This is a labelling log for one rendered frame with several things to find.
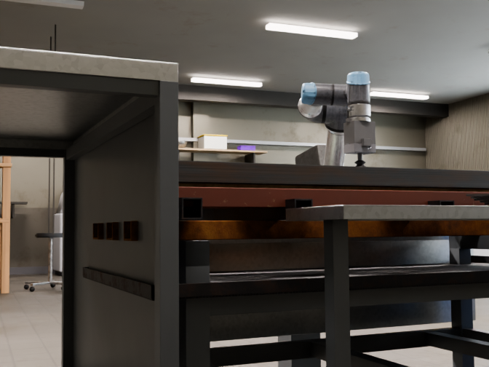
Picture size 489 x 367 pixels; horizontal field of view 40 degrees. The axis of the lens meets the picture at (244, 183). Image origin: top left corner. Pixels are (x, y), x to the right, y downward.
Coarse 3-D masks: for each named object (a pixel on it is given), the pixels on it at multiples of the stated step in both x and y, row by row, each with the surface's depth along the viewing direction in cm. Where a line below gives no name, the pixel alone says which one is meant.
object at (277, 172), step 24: (192, 168) 159; (216, 168) 162; (240, 168) 164; (264, 168) 167; (288, 168) 170; (312, 168) 173; (336, 168) 176; (360, 168) 178; (384, 168) 182; (408, 168) 185
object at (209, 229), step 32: (128, 224) 174; (192, 224) 173; (224, 224) 177; (256, 224) 181; (288, 224) 184; (320, 224) 188; (352, 224) 193; (384, 224) 197; (416, 224) 202; (448, 224) 207; (480, 224) 212
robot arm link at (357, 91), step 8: (352, 72) 222; (360, 72) 222; (352, 80) 221; (360, 80) 221; (368, 80) 222; (352, 88) 221; (360, 88) 220; (368, 88) 222; (352, 96) 221; (360, 96) 220; (368, 96) 222
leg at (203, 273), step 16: (208, 240) 161; (192, 272) 158; (208, 272) 160; (192, 304) 158; (208, 304) 160; (192, 320) 158; (208, 320) 159; (192, 336) 157; (208, 336) 159; (192, 352) 157; (208, 352) 159
